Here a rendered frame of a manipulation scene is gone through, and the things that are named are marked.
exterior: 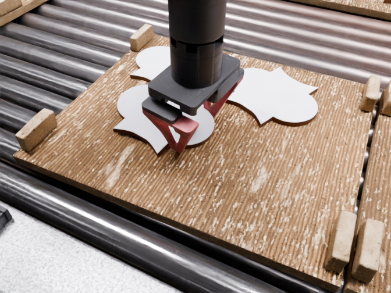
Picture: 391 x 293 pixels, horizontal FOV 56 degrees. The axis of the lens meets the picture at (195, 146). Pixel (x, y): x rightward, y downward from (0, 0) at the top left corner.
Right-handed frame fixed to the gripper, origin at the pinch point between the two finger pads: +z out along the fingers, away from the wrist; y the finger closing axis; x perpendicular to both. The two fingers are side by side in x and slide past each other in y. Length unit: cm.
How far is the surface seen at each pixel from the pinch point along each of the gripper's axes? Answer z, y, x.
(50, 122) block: 0.1, 10.2, -16.3
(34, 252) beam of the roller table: 2.4, 23.4, -5.0
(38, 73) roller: 4.5, 1.1, -31.4
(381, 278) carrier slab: -0.5, 6.7, 26.3
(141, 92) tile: 0.1, -1.5, -10.5
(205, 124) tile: 0.1, -1.5, 0.8
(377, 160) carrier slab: 0.4, -8.7, 21.9
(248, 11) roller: 6.0, -40.9, -13.2
